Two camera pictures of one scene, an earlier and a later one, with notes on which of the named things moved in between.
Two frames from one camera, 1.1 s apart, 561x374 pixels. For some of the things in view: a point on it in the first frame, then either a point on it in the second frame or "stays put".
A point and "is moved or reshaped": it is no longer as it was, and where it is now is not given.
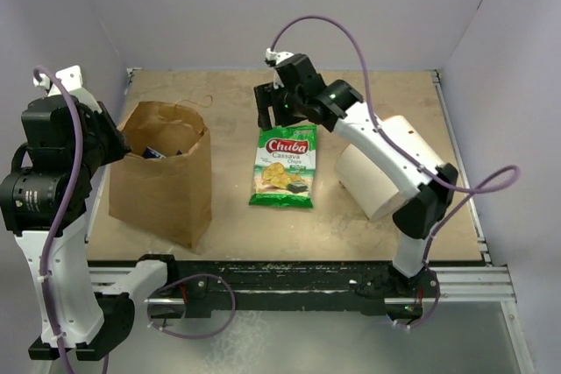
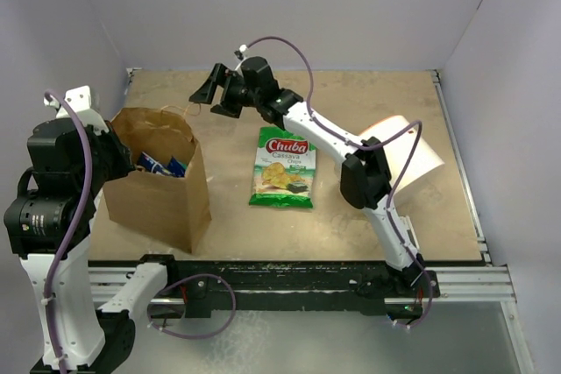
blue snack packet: x=150 y=152 -> x=174 y=167
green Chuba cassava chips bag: x=284 y=166 stays put
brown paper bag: x=163 y=185 is moved or reshaped
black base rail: x=211 y=287 stays put
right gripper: x=266 y=97 -> x=207 y=93
